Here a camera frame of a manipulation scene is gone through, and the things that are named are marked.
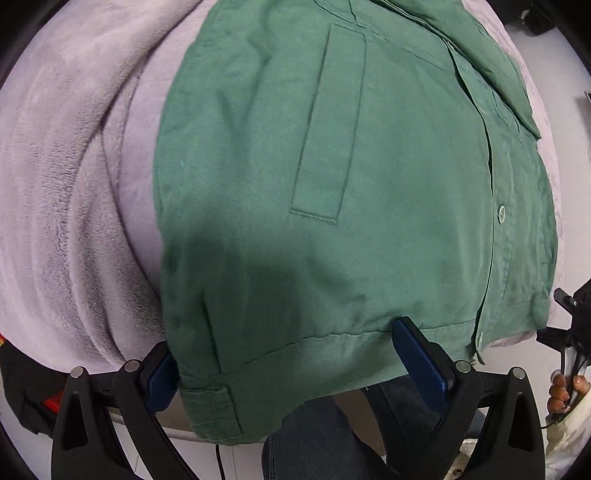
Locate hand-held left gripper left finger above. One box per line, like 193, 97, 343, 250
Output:
51, 344, 199, 480

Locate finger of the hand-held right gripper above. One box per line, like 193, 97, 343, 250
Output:
536, 326, 574, 353
553, 287, 579, 313

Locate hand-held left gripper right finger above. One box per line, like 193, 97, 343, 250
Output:
392, 316, 546, 480

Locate green button shirt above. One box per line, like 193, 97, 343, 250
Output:
151, 0, 561, 446

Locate person's right forearm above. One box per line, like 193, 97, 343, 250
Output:
545, 401, 591, 469

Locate person's right hand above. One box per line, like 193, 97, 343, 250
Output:
547, 373, 591, 416

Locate person's dark blue jeans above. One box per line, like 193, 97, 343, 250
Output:
261, 381, 462, 480

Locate purple fleece blanket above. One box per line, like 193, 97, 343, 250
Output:
0, 0, 566, 377

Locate dark object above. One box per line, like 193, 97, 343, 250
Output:
501, 0, 561, 35

